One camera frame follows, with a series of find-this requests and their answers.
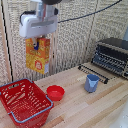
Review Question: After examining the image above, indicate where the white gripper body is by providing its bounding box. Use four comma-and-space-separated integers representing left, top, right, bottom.
18, 4, 60, 39

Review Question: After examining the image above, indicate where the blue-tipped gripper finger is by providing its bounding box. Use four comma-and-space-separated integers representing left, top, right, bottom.
24, 37, 31, 48
32, 35, 40, 50

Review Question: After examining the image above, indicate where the yellow mac and cheese carton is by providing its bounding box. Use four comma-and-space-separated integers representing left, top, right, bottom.
25, 37, 51, 75

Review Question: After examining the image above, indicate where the beige folding screen panel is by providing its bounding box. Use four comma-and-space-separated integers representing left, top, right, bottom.
0, 0, 128, 86

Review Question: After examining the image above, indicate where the red plastic bowl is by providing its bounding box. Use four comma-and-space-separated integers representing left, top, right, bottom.
46, 84, 66, 102

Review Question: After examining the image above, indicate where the red plastic shopping basket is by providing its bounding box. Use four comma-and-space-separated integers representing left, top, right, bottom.
0, 78, 54, 128

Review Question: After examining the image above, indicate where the black oven rack tray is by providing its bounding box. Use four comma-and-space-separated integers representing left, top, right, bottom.
77, 64, 110, 85

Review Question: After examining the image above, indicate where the blue plastic cup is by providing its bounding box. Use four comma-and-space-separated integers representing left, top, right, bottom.
84, 73, 101, 94

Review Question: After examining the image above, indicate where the black toaster oven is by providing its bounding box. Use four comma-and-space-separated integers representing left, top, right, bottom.
90, 37, 128, 80

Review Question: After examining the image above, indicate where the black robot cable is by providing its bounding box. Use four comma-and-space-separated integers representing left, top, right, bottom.
57, 0, 123, 24

